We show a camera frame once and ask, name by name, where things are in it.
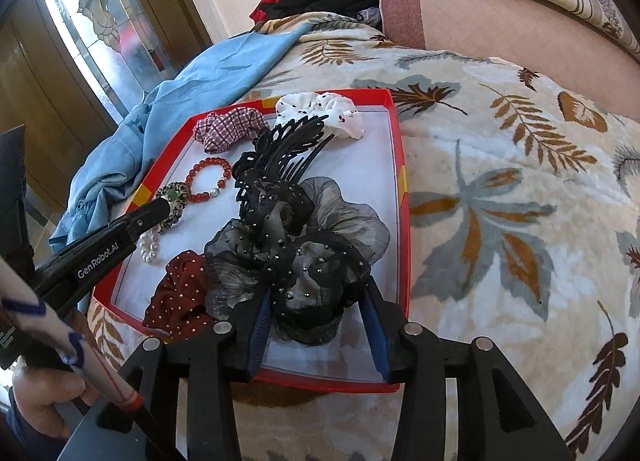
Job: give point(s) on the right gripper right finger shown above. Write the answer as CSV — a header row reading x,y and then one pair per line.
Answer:
x,y
468,392

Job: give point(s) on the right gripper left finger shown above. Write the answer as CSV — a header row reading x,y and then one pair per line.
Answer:
x,y
173,401

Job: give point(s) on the red polka dot scrunchie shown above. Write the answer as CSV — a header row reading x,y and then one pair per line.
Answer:
x,y
177,309

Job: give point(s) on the plaid red white scrunchie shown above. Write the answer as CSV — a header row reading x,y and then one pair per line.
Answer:
x,y
218,132

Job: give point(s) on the black hair claw clip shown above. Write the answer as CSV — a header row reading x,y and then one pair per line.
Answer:
x,y
271,173

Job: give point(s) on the grey black organza scrunchie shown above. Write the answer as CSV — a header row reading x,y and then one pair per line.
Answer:
x,y
306,245

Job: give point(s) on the white dotted scrunchie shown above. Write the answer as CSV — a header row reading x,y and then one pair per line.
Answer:
x,y
340,115

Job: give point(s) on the person's left hand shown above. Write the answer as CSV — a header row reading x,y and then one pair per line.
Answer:
x,y
38,390

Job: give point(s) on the white blue patterned sleeve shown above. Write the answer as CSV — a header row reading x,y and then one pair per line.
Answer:
x,y
32,315

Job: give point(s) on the light blue cloth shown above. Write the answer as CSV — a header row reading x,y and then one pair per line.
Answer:
x,y
114,170

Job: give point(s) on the leaf pattern blanket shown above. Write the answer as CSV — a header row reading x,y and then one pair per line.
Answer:
x,y
524,227

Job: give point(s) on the red white shallow box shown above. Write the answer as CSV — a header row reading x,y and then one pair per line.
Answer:
x,y
370,170

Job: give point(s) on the wooden glass door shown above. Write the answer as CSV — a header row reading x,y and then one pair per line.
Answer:
x,y
71,70

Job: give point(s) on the pink bolster cushion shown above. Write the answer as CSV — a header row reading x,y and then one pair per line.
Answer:
x,y
531,33

